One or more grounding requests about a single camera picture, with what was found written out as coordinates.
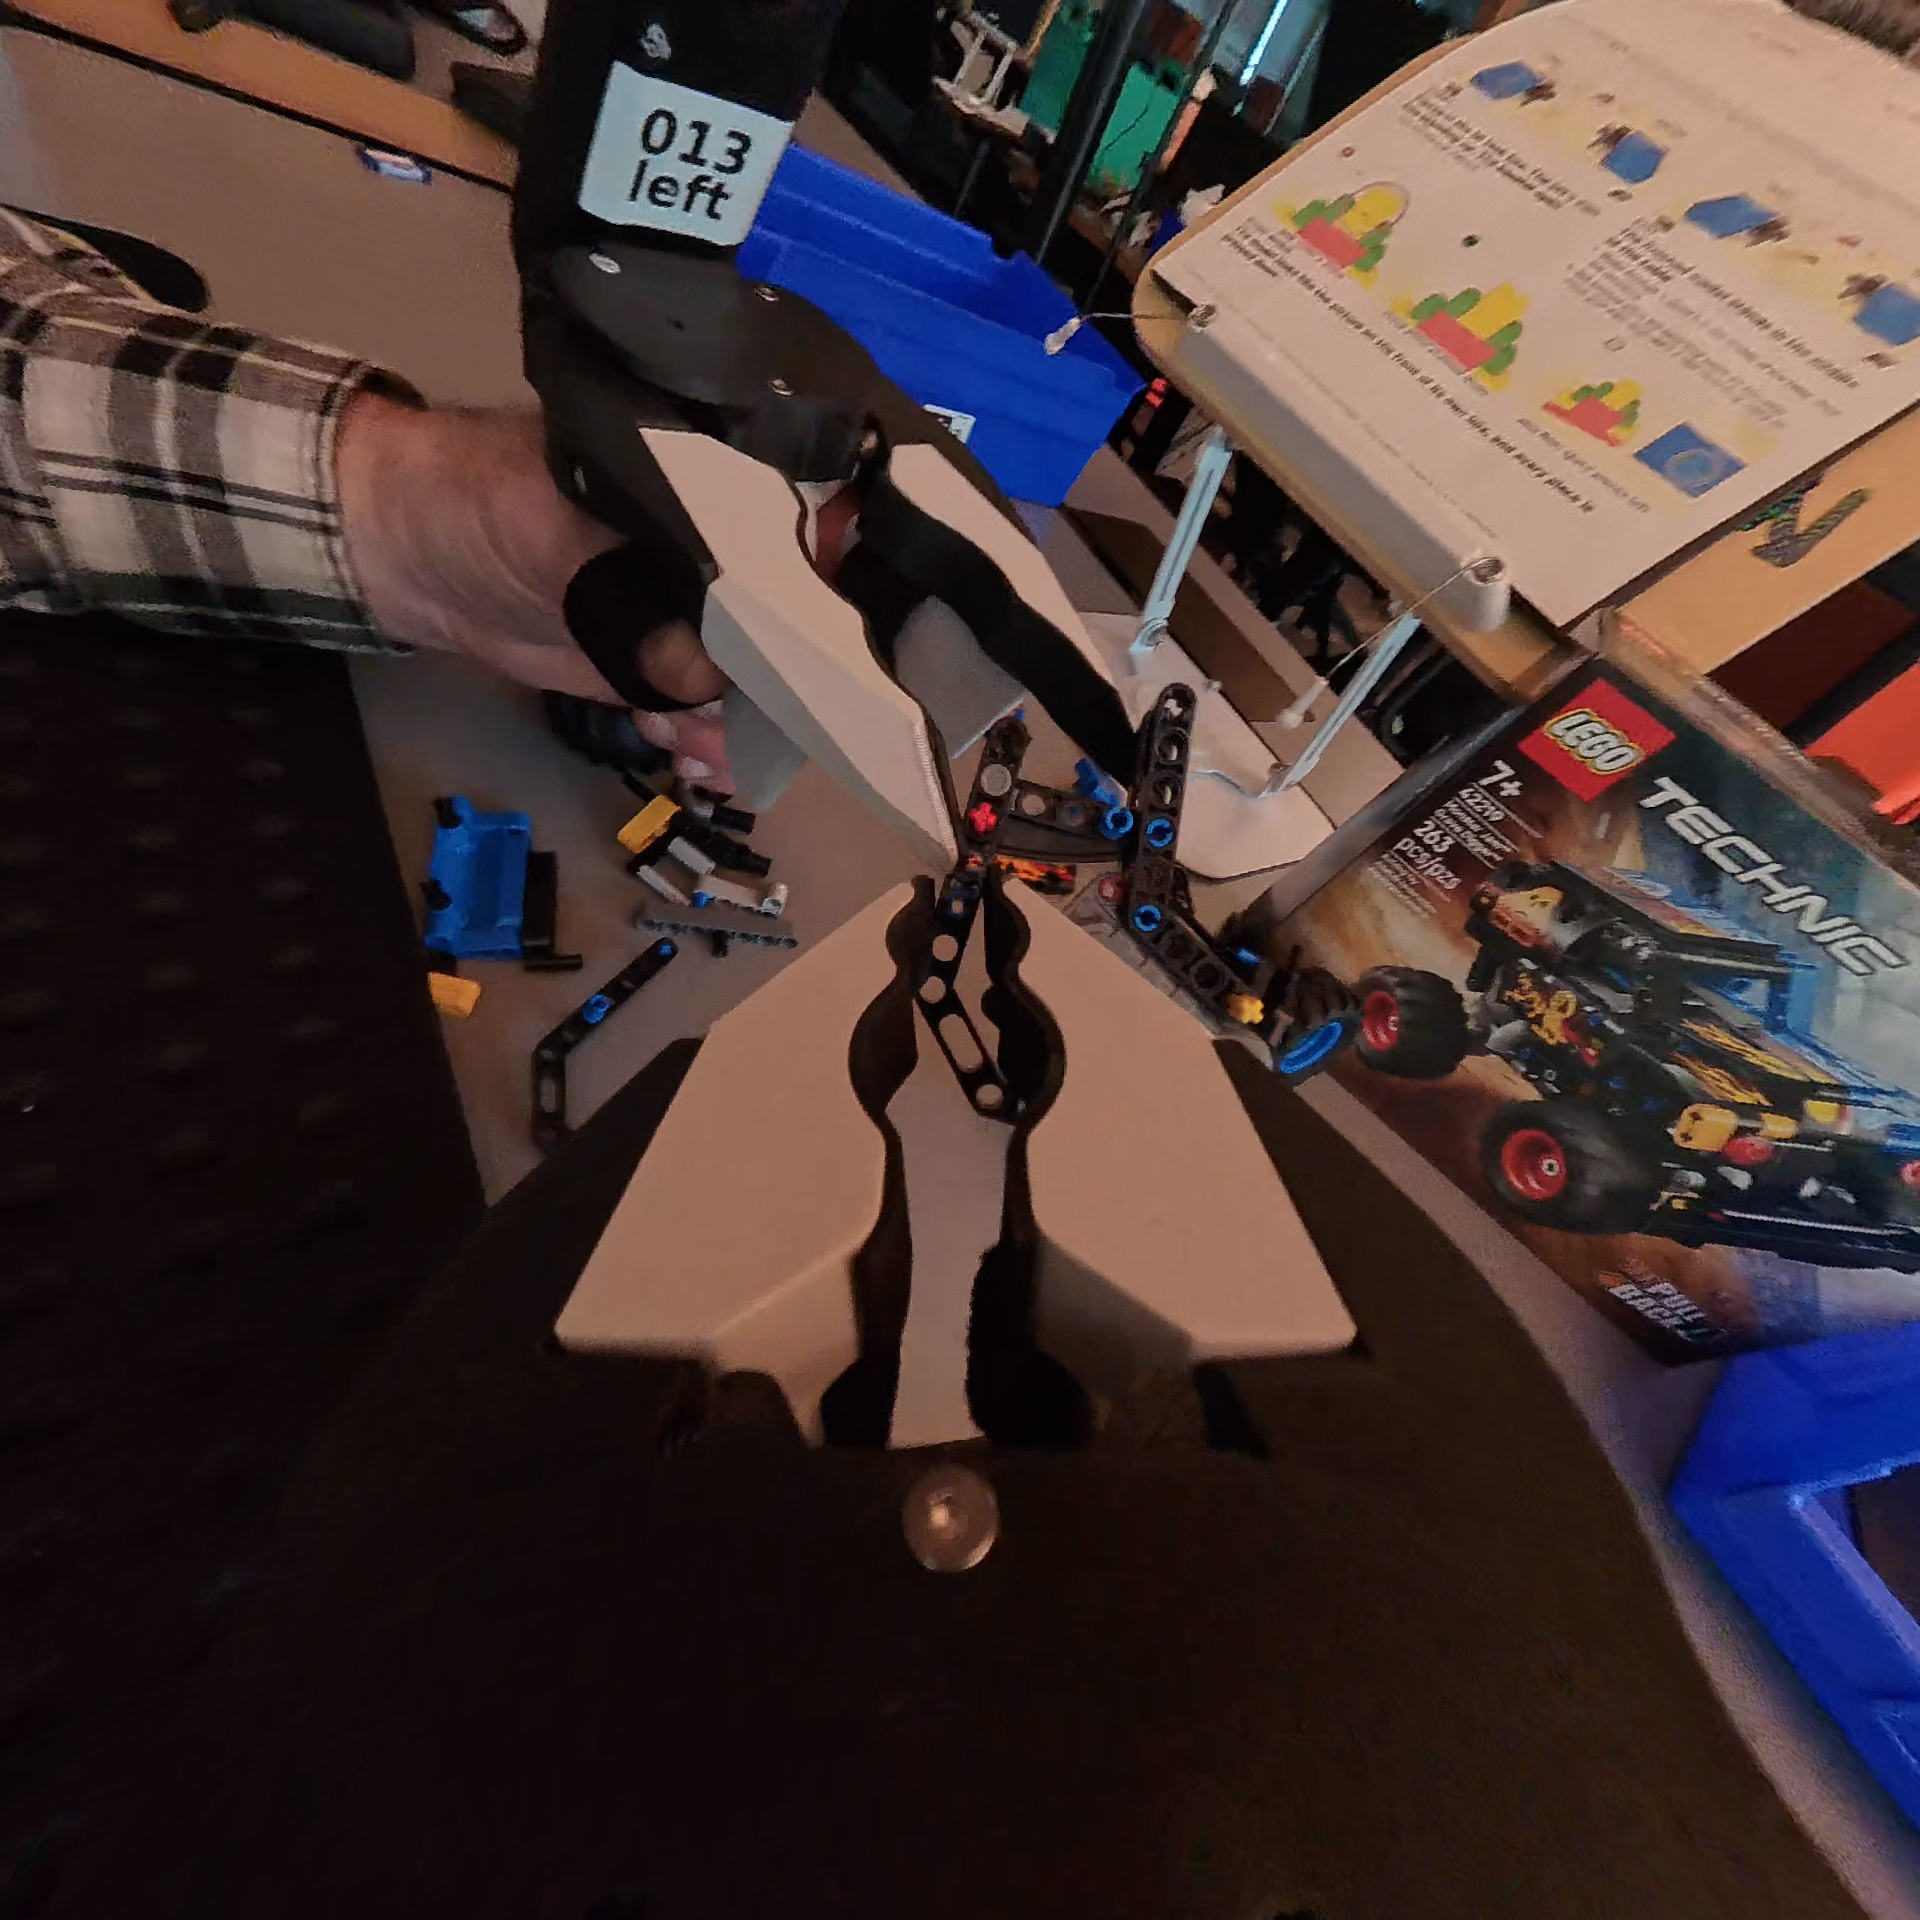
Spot person's left forearm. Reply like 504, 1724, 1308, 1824
0, 202, 429, 656

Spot toy truck chassis with motor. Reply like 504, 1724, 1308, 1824
912, 681, 1308, 1124

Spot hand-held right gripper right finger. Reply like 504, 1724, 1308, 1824
965, 882, 1363, 1449

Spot printed instruction sheet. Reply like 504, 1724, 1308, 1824
1151, 0, 1920, 629

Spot blue plastic bin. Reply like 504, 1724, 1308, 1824
736, 143, 1147, 508

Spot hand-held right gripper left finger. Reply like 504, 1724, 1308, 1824
555, 882, 941, 1449

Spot black toy tyre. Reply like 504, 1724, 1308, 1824
540, 693, 664, 770

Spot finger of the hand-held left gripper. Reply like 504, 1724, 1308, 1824
857, 442, 1137, 783
638, 427, 965, 874

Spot black angled toy beam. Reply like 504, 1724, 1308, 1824
528, 937, 681, 1153

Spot yellow and black toy piece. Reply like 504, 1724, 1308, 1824
615, 792, 777, 882

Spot blue bin at right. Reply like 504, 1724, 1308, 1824
1663, 1324, 1920, 1829

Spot person's left hand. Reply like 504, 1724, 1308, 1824
336, 403, 740, 794

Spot black perforated surface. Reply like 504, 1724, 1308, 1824
0, 609, 492, 1729

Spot wooden table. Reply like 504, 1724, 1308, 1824
0, 0, 529, 413

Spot toy truck set box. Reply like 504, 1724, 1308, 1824
1252, 656, 1920, 1369

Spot blue toy body panel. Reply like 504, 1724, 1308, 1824
416, 795, 584, 975

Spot short grey toy beam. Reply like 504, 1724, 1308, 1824
632, 900, 800, 959

